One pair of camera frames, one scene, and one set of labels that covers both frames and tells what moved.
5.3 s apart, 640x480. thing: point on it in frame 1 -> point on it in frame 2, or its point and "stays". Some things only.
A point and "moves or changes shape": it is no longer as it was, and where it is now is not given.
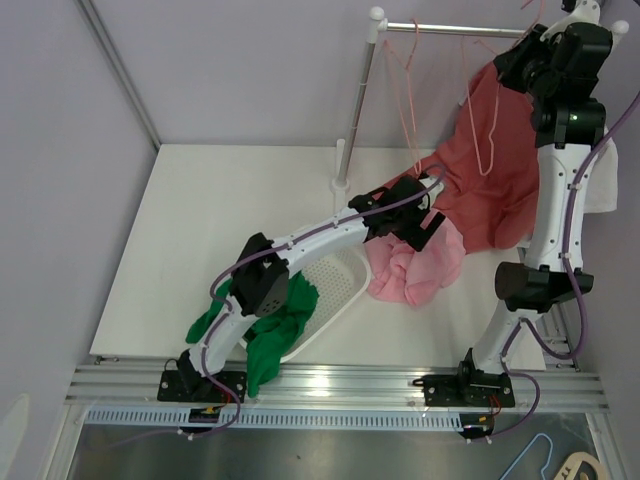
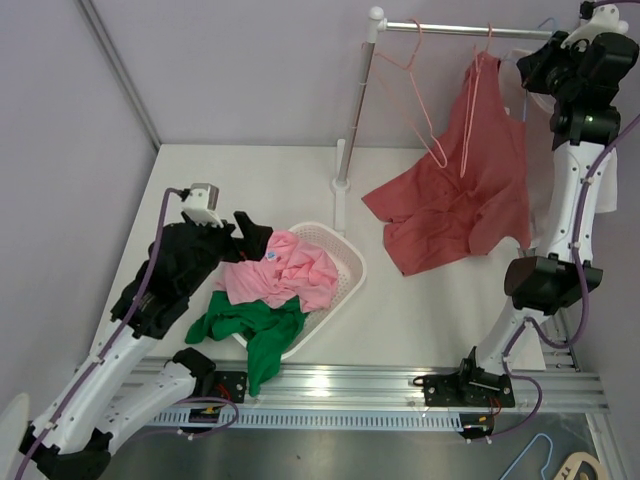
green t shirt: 268,336 stays
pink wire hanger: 496,96 -> 477,57
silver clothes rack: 378,26 stays
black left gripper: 415,237 -> 253,242
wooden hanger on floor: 573,463 stays
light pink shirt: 398,272 -> 290,269
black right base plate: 469,389 stays
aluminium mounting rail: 341,388 stays
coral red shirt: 490,162 moves or changes shape
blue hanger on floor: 517,459 stays
